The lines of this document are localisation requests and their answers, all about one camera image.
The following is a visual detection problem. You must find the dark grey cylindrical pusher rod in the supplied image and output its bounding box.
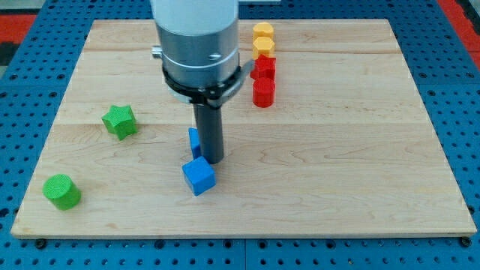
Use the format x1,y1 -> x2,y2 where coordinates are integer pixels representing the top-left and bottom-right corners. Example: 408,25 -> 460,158
193,104 -> 224,164

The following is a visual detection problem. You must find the blue triangle block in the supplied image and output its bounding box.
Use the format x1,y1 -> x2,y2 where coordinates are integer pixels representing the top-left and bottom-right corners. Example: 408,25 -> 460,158
188,127 -> 202,159

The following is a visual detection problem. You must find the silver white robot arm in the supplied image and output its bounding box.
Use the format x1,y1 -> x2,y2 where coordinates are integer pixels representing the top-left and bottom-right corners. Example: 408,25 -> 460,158
151,0 -> 245,164

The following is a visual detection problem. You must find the light wooden board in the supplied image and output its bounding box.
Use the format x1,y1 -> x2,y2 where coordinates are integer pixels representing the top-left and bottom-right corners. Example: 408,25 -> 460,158
11,19 -> 477,239

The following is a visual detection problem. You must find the blue cube block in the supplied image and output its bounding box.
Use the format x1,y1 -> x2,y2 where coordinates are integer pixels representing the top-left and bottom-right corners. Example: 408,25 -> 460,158
181,156 -> 216,196

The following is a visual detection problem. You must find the red cylinder block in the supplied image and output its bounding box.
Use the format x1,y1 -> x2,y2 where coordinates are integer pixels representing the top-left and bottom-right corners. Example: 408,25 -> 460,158
252,77 -> 276,108

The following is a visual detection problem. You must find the red star block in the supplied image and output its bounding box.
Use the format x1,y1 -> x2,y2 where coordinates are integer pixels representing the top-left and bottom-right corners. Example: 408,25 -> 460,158
250,55 -> 277,80

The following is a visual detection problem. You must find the green star block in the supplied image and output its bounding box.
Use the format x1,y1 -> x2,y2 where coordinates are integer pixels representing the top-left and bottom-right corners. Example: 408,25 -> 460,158
101,105 -> 137,140

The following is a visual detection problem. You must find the yellow hexagon block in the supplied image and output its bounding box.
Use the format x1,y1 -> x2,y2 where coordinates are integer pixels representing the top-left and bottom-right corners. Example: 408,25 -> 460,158
252,37 -> 275,60

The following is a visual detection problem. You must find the yellow heart block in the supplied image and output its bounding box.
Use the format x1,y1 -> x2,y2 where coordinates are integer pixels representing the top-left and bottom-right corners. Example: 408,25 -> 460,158
253,22 -> 275,41

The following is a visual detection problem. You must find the green cylinder block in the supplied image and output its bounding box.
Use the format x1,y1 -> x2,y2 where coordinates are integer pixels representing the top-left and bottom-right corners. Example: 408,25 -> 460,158
42,174 -> 82,211

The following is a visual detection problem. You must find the black clamp ring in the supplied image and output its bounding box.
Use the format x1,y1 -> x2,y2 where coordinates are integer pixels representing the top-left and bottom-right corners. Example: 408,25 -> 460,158
161,58 -> 255,111

